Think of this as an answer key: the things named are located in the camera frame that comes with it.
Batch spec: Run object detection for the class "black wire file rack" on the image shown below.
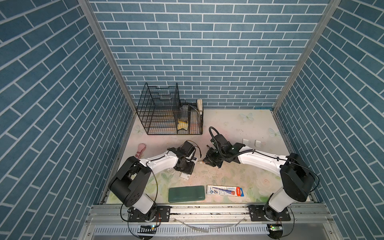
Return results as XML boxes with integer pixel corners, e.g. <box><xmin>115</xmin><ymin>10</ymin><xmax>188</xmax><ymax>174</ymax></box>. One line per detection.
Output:
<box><xmin>137</xmin><ymin>83</ymin><xmax>181</xmax><ymax>135</ymax></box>

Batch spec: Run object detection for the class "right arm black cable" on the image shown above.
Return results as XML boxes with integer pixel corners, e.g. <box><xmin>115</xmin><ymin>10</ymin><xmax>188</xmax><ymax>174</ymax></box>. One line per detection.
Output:
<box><xmin>208</xmin><ymin>126</ymin><xmax>289</xmax><ymax>160</ymax></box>

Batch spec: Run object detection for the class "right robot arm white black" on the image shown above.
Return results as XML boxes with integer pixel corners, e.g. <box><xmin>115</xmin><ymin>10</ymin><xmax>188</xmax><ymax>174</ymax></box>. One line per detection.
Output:
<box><xmin>203</xmin><ymin>134</ymin><xmax>316</xmax><ymax>222</ymax></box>

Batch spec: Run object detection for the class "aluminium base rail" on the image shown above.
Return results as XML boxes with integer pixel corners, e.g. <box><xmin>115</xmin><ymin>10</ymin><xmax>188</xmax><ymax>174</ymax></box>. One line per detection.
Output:
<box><xmin>79</xmin><ymin>203</ymin><xmax>342</xmax><ymax>240</ymax></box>

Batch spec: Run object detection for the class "white battery cover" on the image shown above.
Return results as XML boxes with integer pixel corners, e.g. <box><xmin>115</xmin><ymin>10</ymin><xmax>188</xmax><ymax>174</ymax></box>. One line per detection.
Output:
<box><xmin>255</xmin><ymin>140</ymin><xmax>262</xmax><ymax>148</ymax></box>
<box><xmin>243</xmin><ymin>139</ymin><xmax>250</xmax><ymax>146</ymax></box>

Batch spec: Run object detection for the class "green flat case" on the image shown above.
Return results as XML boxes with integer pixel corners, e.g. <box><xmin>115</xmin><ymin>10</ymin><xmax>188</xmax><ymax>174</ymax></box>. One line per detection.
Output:
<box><xmin>168</xmin><ymin>186</ymin><xmax>206</xmax><ymax>203</ymax></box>

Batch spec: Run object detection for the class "yellow item in basket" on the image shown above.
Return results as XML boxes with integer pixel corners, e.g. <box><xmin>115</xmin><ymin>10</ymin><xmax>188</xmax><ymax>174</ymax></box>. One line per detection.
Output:
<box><xmin>177</xmin><ymin>119</ymin><xmax>189</xmax><ymax>131</ymax></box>

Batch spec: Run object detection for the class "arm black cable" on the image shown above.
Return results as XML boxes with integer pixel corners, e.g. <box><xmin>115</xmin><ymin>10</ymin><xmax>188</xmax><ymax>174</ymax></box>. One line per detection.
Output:
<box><xmin>208</xmin><ymin>126</ymin><xmax>289</xmax><ymax>160</ymax></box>
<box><xmin>119</xmin><ymin>139</ymin><xmax>202</xmax><ymax>223</ymax></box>

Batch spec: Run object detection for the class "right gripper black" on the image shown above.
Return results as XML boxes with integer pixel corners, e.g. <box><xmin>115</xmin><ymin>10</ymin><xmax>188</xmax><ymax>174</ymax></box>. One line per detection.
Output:
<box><xmin>200</xmin><ymin>147</ymin><xmax>226</xmax><ymax>169</ymax></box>

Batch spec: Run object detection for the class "white blue red package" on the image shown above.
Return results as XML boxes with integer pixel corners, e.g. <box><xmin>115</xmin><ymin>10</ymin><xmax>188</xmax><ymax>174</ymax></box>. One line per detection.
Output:
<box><xmin>207</xmin><ymin>185</ymin><xmax>244</xmax><ymax>197</ymax></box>

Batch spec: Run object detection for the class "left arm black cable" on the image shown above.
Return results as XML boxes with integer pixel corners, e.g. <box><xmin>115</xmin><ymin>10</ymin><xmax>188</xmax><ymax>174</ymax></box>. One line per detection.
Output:
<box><xmin>119</xmin><ymin>139</ymin><xmax>202</xmax><ymax>223</ymax></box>

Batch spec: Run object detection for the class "pink object on table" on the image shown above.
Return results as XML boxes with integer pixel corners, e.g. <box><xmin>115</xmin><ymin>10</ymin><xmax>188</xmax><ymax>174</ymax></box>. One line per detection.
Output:
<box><xmin>135</xmin><ymin>143</ymin><xmax>147</xmax><ymax>159</ymax></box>

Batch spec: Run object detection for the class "black wire mesh basket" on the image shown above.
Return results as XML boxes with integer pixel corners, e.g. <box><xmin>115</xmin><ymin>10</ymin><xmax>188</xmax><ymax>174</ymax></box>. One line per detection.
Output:
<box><xmin>176</xmin><ymin>100</ymin><xmax>203</xmax><ymax>135</ymax></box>

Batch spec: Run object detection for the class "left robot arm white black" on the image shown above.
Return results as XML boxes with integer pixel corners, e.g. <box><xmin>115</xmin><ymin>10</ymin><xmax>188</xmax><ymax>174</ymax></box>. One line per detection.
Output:
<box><xmin>108</xmin><ymin>141</ymin><xmax>197</xmax><ymax>222</ymax></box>

